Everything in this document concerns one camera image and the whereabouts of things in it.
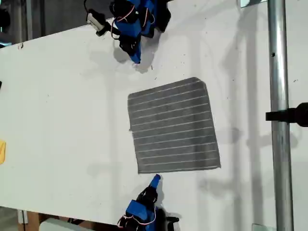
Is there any grey white striped towel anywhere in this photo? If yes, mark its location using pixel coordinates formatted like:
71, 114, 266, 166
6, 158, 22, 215
127, 77, 221, 174

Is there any wooden table leg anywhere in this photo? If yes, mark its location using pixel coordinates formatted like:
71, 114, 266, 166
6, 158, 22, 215
26, 211, 42, 231

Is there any black clamp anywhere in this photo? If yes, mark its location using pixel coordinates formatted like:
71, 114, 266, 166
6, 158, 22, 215
265, 102, 308, 128

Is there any yellow object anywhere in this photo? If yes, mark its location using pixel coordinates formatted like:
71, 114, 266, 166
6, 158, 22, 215
0, 140, 7, 166

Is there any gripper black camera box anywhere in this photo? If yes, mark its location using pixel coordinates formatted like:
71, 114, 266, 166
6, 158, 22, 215
86, 9, 112, 37

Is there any steel post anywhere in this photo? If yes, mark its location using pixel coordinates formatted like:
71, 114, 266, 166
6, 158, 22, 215
267, 0, 295, 231

